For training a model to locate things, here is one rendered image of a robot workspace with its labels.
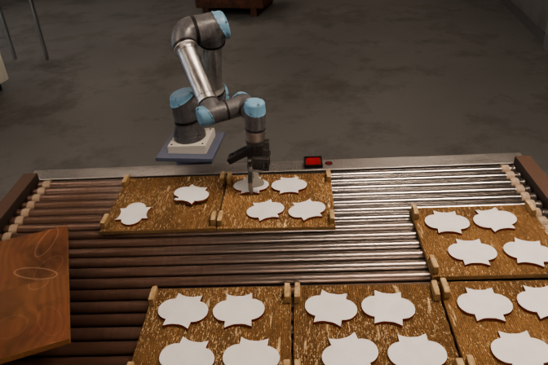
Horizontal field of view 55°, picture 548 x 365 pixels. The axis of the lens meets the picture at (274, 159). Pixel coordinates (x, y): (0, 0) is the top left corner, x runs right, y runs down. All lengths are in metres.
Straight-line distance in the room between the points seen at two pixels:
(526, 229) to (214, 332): 1.06
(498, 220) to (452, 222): 0.15
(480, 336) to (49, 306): 1.13
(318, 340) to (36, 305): 0.75
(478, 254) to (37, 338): 1.26
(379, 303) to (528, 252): 0.52
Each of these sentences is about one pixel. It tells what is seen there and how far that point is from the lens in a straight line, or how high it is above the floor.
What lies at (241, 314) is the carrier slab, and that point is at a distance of 1.50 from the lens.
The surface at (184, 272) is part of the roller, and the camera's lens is 1.71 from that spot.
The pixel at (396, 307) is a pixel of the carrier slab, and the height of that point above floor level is 0.95.
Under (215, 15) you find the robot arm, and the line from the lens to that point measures 2.14.
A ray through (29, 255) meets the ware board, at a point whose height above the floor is 1.04.
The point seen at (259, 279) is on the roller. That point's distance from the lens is 1.64.
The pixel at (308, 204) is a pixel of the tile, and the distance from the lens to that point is 1.89.
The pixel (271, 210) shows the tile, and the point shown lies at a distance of 1.87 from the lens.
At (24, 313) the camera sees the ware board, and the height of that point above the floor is 1.04.
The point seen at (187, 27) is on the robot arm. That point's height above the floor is 1.49.
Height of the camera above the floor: 2.03
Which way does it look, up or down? 30 degrees down
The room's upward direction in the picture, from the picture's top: 4 degrees counter-clockwise
